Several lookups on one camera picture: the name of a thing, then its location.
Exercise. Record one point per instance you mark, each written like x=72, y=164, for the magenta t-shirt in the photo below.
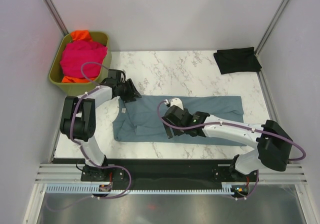
x=92, y=69

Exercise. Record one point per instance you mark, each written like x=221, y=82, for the aluminium frame post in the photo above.
x=56, y=16
x=271, y=26

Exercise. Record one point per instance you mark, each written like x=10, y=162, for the right aluminium frame post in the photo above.
x=271, y=26

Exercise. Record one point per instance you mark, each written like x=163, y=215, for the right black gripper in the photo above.
x=168, y=131

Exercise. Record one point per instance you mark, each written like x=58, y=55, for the blue-grey t-shirt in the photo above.
x=140, y=120

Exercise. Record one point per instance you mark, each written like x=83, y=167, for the left aluminium frame post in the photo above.
x=56, y=16

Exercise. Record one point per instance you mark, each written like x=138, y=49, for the olive green plastic bin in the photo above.
x=56, y=75

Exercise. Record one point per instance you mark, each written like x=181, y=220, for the orange t-shirt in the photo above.
x=80, y=35

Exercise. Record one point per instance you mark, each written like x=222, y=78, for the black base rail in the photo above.
x=173, y=174

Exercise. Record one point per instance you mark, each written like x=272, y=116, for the aluminium extrusion rail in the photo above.
x=69, y=174

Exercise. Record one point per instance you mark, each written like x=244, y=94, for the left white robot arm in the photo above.
x=78, y=123

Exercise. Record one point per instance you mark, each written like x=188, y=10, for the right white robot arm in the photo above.
x=270, y=144

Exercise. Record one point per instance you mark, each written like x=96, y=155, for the folded black t-shirt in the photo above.
x=237, y=60

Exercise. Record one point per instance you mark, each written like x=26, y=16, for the white slotted cable duct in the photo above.
x=111, y=190

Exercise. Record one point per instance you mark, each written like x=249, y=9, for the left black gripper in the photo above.
x=132, y=91

